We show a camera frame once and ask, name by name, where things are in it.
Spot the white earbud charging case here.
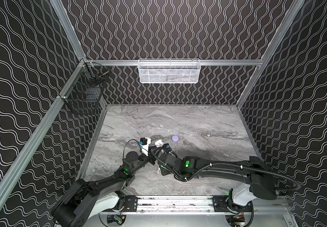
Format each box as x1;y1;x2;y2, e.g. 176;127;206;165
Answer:
155;140;164;148

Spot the purple earbud charging case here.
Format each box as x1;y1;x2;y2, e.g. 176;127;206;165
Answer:
172;135;179;142

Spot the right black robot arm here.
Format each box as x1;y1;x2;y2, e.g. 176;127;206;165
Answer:
154;151;277;214

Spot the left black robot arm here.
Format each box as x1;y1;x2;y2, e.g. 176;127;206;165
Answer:
51;151;157;227

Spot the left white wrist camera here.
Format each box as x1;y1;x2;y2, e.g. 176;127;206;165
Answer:
138;137;151;157

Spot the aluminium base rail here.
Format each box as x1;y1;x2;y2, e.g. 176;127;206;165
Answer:
58;194;292;215

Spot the white wire mesh basket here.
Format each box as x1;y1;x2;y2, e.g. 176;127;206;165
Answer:
137;59;201;84

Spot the black wire mesh basket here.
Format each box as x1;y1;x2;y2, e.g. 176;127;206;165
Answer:
62;62;110;115

